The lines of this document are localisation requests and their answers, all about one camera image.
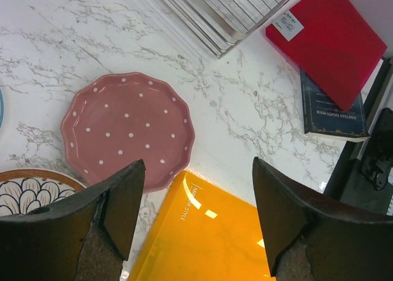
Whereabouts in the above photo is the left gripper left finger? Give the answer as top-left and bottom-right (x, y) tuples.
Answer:
(1, 160), (146, 280)

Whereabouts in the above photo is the metal wire dish rack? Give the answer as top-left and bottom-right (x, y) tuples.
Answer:
(152, 0), (299, 58)

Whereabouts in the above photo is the red translucent plastic sheet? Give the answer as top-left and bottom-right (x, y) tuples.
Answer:
(265, 0), (387, 111)

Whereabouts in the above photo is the pink polka dot plate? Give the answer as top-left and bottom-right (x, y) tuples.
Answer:
(60, 72), (195, 193)

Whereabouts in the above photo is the orange translucent plastic sheet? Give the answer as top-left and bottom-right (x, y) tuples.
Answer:
(128, 171), (273, 280)

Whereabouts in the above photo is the brown rim floral plate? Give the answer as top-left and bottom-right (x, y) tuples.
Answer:
(1, 168), (85, 217)

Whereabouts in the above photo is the white watermelon pattern plate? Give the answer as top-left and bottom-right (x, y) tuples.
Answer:
(0, 90), (5, 128)

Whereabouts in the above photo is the dark blue book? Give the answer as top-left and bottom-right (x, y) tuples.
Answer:
(300, 69), (370, 142)

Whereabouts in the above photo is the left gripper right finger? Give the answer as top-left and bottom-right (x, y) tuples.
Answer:
(252, 158), (392, 280)

